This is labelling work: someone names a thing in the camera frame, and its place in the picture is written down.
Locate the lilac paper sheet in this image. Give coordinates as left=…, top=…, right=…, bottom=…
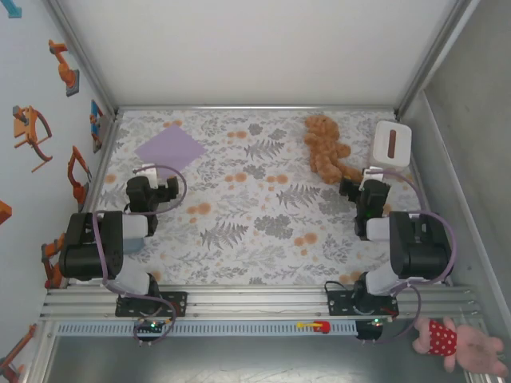
left=133, top=123, right=208, bottom=172

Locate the orange claw arm sticker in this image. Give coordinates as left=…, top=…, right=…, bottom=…
left=65, top=145, right=93, bottom=213

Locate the orange arm grey base sticker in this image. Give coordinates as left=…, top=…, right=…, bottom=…
left=48, top=38, right=81, bottom=97

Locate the brown teddy bear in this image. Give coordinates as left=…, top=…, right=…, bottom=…
left=303, top=115, right=364, bottom=185

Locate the white tissue box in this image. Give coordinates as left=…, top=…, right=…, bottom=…
left=366, top=120, right=414, bottom=177

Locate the floral fern table mat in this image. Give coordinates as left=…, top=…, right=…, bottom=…
left=73, top=108, right=451, bottom=286

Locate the small orange robot sticker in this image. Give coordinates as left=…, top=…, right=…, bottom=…
left=40, top=232, right=67, bottom=290

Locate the left small controller board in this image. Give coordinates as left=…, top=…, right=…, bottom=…
left=133, top=318, right=171, bottom=335

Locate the small controller board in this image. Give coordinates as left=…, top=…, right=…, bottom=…
left=355, top=317, right=391, bottom=342
left=133, top=318, right=171, bottom=335

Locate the right small controller board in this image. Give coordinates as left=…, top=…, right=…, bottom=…
left=355, top=317, right=391, bottom=342

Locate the red yellow plastic toy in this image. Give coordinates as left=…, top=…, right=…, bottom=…
left=295, top=320, right=331, bottom=334

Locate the pink plush toy dotted dress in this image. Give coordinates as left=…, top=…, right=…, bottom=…
left=412, top=317, right=506, bottom=376

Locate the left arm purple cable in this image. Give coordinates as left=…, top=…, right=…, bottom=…
left=92, top=164, right=188, bottom=347

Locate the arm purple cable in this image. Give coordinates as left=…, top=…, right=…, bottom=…
left=361, top=167, right=457, bottom=346
left=92, top=164, right=188, bottom=347

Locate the aluminium side rail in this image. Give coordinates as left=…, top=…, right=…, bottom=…
left=398, top=114, right=454, bottom=287
left=63, top=113, right=123, bottom=287

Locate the blue rail wall sticker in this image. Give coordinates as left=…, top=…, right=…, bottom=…
left=89, top=99, right=106, bottom=154

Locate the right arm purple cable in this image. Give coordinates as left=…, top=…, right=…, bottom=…
left=361, top=167, right=457, bottom=346

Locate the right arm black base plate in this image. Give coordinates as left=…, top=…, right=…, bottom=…
left=326, top=289, right=399, bottom=319

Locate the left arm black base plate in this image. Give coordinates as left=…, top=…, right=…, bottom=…
left=115, top=290, right=188, bottom=318

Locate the aluminium frame cross bar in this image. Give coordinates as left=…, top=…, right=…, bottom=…
left=117, top=104, right=397, bottom=113

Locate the orange gripper wall sticker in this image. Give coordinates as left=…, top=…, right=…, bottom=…
left=11, top=105, right=54, bottom=174

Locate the aluminium mounting rail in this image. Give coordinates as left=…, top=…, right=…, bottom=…
left=38, top=283, right=482, bottom=321

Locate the grey slotted cable duct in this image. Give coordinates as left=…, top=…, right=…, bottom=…
left=55, top=321, right=359, bottom=338

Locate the aluminium frame post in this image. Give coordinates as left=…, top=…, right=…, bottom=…
left=44, top=0, right=121, bottom=120
left=393, top=0, right=482, bottom=120

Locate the orange lever wall sticker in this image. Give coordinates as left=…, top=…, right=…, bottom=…
left=0, top=323, right=38, bottom=383

